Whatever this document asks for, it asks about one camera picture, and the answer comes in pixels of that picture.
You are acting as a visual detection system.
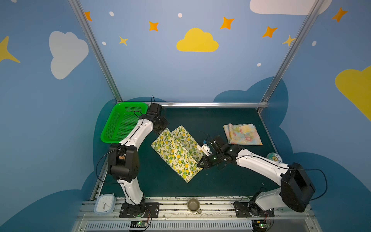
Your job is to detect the pastel floral skirt pink flowers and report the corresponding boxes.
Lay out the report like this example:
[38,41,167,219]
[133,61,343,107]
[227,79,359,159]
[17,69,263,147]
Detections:
[223,123,263,146]

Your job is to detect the lemon print skirt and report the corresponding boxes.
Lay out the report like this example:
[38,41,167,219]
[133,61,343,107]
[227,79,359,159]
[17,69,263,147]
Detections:
[151,126,204,183]

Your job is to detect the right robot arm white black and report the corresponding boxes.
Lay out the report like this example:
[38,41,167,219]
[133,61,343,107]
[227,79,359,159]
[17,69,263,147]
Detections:
[197,143,316,217]

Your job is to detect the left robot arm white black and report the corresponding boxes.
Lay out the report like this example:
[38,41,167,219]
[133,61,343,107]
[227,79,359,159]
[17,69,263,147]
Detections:
[108,114,169,206]

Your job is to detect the green plastic basket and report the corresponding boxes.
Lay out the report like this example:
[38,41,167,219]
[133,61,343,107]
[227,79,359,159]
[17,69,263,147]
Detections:
[100,102,148,144]

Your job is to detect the tape roll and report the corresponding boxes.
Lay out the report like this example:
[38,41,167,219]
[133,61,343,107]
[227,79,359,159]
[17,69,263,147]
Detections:
[267,152,283,163]

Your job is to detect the olive ceramic mug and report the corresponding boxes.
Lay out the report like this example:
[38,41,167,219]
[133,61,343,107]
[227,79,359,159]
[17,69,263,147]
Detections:
[187,198,202,214]

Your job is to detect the right green circuit board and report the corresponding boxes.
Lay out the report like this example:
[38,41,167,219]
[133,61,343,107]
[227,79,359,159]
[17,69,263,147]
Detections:
[252,220,271,232]

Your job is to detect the green circuit board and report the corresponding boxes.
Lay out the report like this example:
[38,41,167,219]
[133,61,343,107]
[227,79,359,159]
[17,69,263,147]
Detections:
[129,221,149,231]
[252,220,271,232]

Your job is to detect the white square clock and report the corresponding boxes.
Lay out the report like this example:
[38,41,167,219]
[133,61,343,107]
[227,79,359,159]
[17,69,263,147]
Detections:
[94,194,117,215]

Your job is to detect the left green circuit board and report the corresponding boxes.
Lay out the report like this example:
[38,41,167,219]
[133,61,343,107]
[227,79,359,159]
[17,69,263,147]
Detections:
[129,221,149,231]

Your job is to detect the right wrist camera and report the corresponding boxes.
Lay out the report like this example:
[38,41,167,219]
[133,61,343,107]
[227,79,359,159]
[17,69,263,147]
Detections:
[201,136,230,156]

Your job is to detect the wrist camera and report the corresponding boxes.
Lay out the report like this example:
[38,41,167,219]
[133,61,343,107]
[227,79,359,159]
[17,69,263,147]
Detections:
[147,103,163,117]
[201,136,230,156]

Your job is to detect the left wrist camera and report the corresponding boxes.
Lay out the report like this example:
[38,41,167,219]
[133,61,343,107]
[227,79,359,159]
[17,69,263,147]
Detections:
[147,103,163,117]

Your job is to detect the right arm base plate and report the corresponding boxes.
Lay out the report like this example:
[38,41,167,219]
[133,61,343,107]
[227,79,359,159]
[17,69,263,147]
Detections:
[233,201,274,218]

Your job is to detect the aluminium frame back rail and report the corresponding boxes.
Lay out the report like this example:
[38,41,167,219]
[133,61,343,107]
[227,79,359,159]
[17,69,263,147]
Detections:
[157,102,269,108]

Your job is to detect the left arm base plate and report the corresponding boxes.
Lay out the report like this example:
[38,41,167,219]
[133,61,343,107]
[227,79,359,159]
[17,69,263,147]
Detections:
[119,203,159,218]

